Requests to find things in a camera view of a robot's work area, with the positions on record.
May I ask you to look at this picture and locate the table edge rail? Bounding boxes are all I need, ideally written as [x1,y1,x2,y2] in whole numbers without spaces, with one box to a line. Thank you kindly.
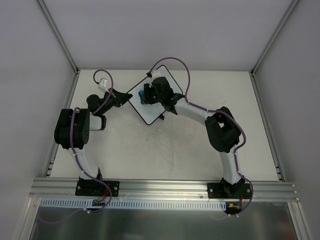
[249,72,286,182]
[42,70,80,178]

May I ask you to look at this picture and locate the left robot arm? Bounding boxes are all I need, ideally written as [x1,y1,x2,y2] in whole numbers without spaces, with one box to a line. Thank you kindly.
[54,88,133,195]

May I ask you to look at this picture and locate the blue whiteboard eraser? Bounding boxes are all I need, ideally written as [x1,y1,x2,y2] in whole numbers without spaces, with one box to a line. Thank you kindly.
[138,90,146,105]

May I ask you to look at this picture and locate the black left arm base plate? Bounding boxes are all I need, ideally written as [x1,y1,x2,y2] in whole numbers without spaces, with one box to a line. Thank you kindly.
[75,178,120,197]

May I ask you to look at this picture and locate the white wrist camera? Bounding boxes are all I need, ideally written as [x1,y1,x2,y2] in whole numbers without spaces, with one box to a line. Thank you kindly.
[98,78,108,93]
[146,70,162,79]

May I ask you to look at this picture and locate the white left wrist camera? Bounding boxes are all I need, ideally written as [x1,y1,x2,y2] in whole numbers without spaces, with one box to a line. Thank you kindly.
[98,78,108,93]

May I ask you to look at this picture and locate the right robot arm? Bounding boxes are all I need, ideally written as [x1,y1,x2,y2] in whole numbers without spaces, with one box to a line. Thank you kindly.
[138,76,245,198]

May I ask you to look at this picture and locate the right table edge rail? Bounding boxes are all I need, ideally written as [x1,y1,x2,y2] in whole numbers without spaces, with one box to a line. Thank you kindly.
[249,72,286,182]

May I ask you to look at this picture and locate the left table edge rail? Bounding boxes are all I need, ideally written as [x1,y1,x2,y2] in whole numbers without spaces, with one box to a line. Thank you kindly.
[42,70,80,178]

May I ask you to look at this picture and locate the right aluminium frame post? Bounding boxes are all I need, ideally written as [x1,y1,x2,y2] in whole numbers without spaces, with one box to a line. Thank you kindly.
[250,0,300,76]

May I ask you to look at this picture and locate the aluminium mounting rail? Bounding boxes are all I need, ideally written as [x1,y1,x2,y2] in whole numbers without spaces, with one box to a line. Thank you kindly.
[29,177,300,202]

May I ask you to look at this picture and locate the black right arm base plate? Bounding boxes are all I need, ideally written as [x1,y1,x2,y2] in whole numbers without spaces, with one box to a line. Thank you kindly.
[206,182,253,200]

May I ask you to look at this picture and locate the white whiteboard with black frame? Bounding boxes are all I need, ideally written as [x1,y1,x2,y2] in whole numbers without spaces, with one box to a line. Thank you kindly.
[127,65,183,125]

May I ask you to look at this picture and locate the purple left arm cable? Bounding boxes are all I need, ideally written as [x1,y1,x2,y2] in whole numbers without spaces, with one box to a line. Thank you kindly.
[37,69,115,225]

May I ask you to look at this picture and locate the aluminium frame post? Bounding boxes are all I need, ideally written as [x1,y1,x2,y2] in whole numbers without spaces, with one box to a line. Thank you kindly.
[250,0,300,76]
[35,0,79,74]

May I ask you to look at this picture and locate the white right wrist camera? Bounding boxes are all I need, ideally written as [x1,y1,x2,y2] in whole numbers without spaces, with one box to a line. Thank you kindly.
[146,70,162,79]

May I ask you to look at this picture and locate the left aluminium frame post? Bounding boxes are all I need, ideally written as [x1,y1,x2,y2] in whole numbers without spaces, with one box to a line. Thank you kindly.
[35,0,79,74]

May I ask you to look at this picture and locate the white slotted cable duct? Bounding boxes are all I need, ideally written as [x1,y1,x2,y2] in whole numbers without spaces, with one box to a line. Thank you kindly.
[39,197,227,212]

